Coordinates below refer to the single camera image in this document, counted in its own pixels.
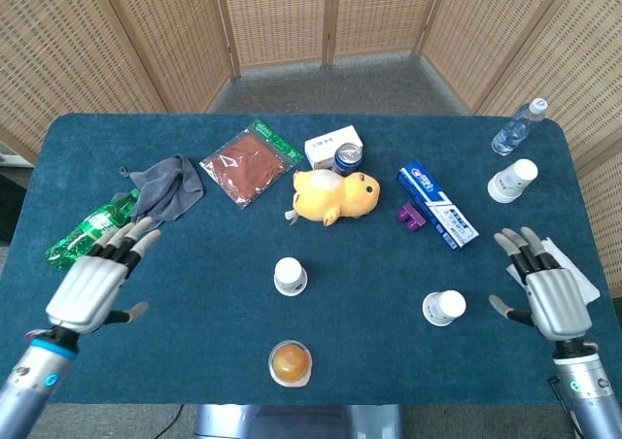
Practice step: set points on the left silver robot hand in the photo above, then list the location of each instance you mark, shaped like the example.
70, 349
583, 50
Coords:
85, 293

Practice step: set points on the blue drink can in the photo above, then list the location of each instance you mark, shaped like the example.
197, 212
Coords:
347, 159

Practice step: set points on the green plastic soda bottle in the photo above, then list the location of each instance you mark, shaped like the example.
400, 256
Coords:
104, 218

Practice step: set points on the woven bamboo screen panel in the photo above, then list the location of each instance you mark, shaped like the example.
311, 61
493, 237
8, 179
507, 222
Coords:
476, 31
573, 60
277, 16
384, 11
48, 45
170, 31
607, 206

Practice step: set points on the clear plastic water bottle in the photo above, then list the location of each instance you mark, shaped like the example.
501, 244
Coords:
512, 133

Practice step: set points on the blue toothpaste box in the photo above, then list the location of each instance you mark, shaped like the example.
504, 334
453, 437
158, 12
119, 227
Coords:
437, 201

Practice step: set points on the white cardboard box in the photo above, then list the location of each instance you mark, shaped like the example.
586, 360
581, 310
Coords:
330, 145

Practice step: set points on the yellow plush duck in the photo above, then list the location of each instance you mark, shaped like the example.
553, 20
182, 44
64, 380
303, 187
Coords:
340, 196

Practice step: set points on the grey-blue robot torso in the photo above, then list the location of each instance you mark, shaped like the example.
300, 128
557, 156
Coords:
291, 424

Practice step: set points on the grey microfibre cloth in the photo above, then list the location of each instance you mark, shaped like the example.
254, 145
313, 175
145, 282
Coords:
165, 191

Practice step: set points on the purple plastic block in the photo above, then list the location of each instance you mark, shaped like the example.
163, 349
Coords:
410, 218

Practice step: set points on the brown cloth in clear packet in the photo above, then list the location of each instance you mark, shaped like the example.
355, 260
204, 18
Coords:
248, 164

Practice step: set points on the orange fruit jelly cup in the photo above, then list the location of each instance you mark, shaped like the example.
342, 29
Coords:
290, 363

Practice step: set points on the white tissue pack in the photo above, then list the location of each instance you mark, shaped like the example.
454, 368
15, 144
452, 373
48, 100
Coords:
583, 279

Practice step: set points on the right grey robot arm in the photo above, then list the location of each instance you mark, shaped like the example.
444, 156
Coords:
583, 390

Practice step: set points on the blue felt table cover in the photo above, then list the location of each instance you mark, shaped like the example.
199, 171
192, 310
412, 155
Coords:
218, 322

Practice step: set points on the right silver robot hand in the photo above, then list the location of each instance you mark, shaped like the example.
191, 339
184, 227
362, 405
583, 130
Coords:
559, 303

